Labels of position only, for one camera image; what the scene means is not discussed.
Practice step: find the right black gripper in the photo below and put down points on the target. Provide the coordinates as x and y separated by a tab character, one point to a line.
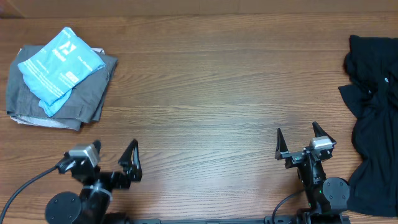
294	157

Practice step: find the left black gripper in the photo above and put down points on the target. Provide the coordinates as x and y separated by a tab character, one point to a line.
112	182

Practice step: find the light blue printed t-shirt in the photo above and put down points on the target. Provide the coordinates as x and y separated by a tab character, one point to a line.
59	66

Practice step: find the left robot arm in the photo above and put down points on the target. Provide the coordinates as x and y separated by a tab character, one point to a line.
91	204

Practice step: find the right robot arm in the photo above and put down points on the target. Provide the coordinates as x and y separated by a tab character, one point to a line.
327	196

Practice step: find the folded grey trousers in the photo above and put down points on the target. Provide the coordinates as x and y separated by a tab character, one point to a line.
83	106

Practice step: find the black polo shirt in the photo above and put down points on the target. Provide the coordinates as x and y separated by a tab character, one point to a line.
371	66

